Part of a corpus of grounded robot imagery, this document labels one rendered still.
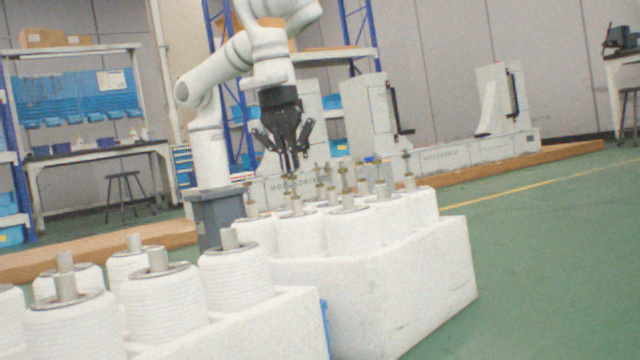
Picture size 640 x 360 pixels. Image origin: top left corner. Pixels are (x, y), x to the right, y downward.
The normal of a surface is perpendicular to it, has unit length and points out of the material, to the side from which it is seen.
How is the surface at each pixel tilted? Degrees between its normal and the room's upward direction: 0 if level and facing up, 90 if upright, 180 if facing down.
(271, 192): 90
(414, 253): 90
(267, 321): 90
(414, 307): 90
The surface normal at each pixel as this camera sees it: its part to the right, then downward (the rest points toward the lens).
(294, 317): 0.76, -0.09
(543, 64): -0.85, 0.17
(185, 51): 0.51, -0.04
